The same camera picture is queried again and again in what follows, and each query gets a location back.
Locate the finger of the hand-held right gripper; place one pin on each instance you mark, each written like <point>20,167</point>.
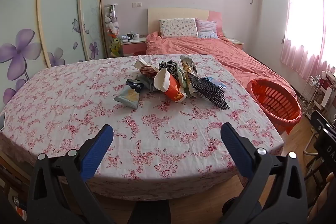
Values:
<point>324,123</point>

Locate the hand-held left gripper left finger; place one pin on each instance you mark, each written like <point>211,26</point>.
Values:
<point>97,150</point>

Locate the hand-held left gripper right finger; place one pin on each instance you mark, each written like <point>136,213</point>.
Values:
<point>236,150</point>

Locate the black white-dotted sock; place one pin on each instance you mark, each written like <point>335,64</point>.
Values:
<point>210,94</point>

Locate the grey blue snack bag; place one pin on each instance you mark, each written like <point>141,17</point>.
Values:
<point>128,96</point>

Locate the light blue cloth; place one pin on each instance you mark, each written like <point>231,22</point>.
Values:
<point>218,83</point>

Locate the light green sock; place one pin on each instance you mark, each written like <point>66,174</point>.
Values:
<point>147,83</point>

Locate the yellow silver snack bag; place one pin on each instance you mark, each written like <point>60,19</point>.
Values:
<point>187,66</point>

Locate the dark floral sock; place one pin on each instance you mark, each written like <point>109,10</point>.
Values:
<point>169,66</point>

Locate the dark red board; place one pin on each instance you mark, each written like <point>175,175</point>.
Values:
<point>329,81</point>

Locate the pink floral tablecloth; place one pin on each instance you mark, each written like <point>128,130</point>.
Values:
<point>157,134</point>

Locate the pink window curtain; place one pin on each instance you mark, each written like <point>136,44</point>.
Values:
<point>296,29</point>

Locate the salmon pink duvet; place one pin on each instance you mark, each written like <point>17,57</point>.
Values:
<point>210,50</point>

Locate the yellow green plush toy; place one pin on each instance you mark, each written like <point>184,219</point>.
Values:
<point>115,47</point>

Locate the pink bedside table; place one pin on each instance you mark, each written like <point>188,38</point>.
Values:
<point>132,49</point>

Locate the beige bedside table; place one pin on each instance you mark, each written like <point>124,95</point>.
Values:
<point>236,42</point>

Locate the white mug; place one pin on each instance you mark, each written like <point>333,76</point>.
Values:
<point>135,36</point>

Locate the pink striped pillow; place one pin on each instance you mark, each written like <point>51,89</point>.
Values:
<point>207,29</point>

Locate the clear tube of plush toys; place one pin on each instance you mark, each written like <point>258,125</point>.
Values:
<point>111,22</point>

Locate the floral print pillow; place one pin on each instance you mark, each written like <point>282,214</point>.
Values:
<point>178,28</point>

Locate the floral glass sliding door wardrobe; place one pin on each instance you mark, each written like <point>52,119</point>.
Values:
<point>60,16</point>

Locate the beige and pink headboard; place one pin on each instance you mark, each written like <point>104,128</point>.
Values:
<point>178,14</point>

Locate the white wall socket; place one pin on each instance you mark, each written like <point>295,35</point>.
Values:
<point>136,4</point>

